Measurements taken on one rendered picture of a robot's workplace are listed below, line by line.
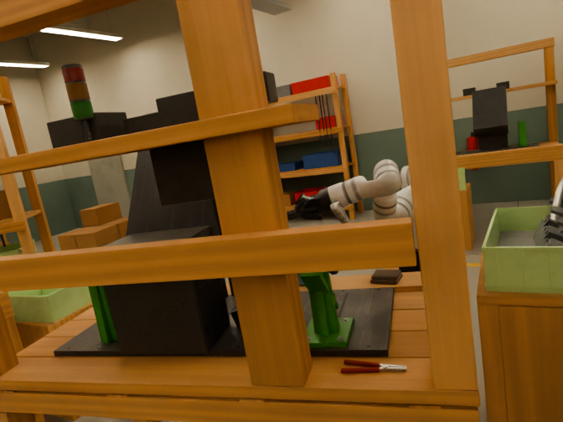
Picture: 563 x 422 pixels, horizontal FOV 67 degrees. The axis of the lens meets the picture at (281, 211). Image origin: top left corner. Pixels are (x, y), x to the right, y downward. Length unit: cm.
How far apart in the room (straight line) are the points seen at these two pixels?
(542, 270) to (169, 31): 807
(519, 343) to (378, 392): 85
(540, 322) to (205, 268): 122
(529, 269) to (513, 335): 25
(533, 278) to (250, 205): 111
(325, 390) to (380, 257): 38
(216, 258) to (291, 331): 25
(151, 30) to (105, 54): 138
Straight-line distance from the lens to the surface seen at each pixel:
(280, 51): 760
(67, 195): 1182
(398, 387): 109
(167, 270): 106
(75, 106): 121
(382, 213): 131
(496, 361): 186
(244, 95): 95
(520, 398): 194
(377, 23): 703
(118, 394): 140
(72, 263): 122
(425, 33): 90
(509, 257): 173
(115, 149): 107
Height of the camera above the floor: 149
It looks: 10 degrees down
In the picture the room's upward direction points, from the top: 10 degrees counter-clockwise
